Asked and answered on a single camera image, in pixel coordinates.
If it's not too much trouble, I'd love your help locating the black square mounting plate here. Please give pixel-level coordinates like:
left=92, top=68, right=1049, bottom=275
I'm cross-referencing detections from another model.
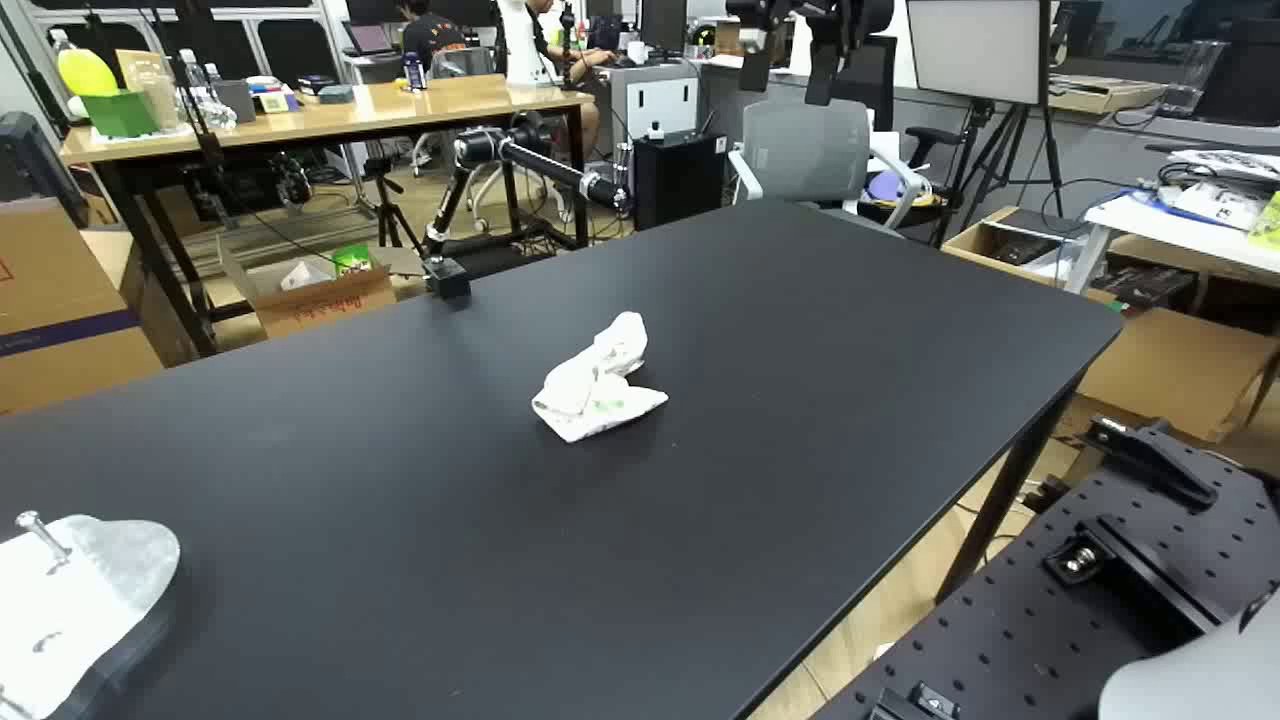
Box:
left=1040, top=522, right=1135, bottom=593

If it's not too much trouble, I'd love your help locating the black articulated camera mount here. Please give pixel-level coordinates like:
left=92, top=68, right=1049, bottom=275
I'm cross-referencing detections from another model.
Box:
left=418, top=122, right=631, bottom=303

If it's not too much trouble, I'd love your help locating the yellow round object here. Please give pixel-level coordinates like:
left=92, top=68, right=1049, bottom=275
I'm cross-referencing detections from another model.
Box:
left=53, top=44, right=122, bottom=98

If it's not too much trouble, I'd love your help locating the black clamp bracket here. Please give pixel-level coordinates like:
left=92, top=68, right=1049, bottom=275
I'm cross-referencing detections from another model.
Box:
left=1082, top=415, right=1222, bottom=517

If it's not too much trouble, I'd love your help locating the person in dark shirt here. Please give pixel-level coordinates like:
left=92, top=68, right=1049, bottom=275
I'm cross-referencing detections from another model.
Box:
left=397, top=0, right=470, bottom=80

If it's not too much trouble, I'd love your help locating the wooden tray box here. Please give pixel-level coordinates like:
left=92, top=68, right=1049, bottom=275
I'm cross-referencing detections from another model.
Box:
left=937, top=205, right=1110, bottom=294

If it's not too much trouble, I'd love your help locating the white side table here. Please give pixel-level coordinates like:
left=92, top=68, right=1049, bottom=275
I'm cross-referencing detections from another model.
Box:
left=1081, top=190, right=1280, bottom=290

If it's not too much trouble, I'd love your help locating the green box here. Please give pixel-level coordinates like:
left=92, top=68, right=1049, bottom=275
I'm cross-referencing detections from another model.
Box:
left=83, top=86, right=165, bottom=143

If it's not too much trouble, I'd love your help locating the flat cardboard sheet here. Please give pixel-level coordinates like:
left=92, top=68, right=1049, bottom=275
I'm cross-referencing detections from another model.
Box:
left=1076, top=303, right=1280, bottom=453

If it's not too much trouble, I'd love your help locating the grey office chair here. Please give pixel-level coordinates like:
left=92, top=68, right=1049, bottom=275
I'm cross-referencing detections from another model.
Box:
left=723, top=90, right=927, bottom=240

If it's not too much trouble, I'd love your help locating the small black tripod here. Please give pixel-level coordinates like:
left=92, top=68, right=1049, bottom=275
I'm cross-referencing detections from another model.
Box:
left=358, top=154, right=427, bottom=260

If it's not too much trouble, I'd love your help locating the white board on tripod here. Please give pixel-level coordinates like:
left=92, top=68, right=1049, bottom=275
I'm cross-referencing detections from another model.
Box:
left=904, top=0, right=1072, bottom=252

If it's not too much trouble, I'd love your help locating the black computer case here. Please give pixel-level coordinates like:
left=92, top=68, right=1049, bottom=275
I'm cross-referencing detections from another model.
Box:
left=623, top=132, right=730, bottom=231

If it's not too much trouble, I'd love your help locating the black table leg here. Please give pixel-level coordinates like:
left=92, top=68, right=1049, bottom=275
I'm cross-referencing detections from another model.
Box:
left=930, top=384, right=1082, bottom=608

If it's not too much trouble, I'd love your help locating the black perforated breadboard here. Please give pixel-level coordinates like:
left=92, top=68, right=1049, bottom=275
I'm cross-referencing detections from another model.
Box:
left=810, top=453, right=1280, bottom=720

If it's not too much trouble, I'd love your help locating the white cloth with green leaves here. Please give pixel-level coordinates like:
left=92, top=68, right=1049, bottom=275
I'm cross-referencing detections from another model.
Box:
left=528, top=307, right=672, bottom=449

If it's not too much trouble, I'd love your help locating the person in white shirt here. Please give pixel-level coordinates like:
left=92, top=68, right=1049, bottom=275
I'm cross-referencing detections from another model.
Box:
left=496, top=0, right=611, bottom=90

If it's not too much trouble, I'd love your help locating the pile of plastic bags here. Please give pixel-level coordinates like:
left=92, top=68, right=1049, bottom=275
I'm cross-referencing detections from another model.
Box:
left=1150, top=143, right=1280, bottom=240

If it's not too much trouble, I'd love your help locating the long wooden desk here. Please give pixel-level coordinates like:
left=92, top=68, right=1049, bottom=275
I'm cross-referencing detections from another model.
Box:
left=55, top=71, right=599, bottom=362

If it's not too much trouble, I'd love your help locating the grey computer tower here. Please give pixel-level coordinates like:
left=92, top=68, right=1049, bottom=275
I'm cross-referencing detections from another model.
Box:
left=603, top=58, right=703, bottom=148

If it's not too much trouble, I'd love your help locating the open cardboard box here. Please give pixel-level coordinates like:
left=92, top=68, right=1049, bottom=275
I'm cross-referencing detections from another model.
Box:
left=245, top=242, right=402, bottom=341

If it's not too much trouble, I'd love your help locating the large closed cardboard box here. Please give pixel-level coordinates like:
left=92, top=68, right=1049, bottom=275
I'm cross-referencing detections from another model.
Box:
left=0, top=196, right=172, bottom=420

